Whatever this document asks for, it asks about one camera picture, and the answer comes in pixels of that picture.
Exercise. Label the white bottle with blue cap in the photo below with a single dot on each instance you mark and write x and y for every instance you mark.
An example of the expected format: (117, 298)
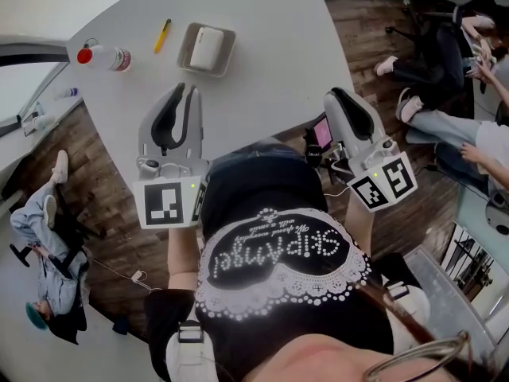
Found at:
(67, 93)

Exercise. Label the person's right forearm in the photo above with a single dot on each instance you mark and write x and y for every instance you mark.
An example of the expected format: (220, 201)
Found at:
(357, 225)

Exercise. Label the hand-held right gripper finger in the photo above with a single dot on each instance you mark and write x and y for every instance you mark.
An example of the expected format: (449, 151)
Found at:
(337, 125)
(364, 122)

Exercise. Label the person's left forearm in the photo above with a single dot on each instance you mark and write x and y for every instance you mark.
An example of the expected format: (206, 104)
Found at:
(183, 261)

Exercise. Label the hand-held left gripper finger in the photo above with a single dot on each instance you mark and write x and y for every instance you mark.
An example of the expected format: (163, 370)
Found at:
(195, 125)
(159, 118)

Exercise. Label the black device mount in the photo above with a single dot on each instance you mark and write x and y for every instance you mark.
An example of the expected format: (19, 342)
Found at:
(313, 149)

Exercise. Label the yellow and black pen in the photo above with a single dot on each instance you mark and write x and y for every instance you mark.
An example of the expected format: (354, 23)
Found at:
(162, 36)

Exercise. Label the small white bottle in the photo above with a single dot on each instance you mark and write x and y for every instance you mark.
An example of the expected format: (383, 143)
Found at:
(44, 120)

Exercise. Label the person's black printed shirt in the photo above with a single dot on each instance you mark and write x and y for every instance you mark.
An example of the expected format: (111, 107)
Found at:
(274, 293)

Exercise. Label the monitor screen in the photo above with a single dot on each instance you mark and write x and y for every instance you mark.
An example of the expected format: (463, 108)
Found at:
(475, 265)

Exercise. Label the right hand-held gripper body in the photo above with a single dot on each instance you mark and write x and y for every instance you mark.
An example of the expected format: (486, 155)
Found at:
(383, 179)

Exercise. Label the person's face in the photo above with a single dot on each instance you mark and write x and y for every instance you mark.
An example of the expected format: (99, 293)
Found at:
(314, 362)

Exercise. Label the black office chair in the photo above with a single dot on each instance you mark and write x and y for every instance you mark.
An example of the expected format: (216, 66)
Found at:
(429, 22)
(69, 229)

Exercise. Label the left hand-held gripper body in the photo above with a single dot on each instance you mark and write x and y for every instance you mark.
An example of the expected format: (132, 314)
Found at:
(163, 205)

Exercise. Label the white packet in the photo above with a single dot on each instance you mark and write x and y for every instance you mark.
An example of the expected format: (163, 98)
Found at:
(206, 48)

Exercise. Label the clear bottle with red cap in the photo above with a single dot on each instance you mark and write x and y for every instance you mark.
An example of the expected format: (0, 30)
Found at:
(105, 57)

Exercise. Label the small device with pink screen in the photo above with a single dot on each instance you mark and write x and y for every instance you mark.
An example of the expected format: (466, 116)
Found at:
(323, 133)

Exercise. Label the person's metal-rimmed glasses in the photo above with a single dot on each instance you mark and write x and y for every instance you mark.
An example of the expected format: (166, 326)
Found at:
(413, 352)

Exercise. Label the grey rectangular container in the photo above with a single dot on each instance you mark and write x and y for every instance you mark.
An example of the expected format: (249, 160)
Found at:
(226, 56)

